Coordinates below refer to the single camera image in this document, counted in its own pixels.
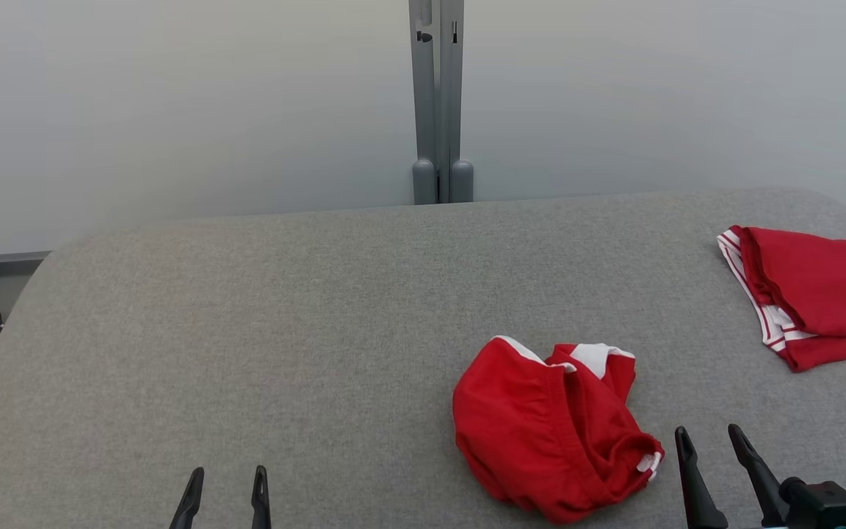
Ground red white shorts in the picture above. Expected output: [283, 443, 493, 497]
[452, 335, 665, 525]

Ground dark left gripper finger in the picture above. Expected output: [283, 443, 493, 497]
[250, 464, 272, 529]
[169, 467, 206, 529]

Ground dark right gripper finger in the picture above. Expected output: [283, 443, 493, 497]
[674, 425, 729, 529]
[728, 423, 792, 529]

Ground grey metal partition post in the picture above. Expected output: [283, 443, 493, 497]
[438, 0, 475, 204]
[408, 0, 439, 206]

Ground red white basketball jersey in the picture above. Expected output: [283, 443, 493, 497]
[716, 224, 846, 374]

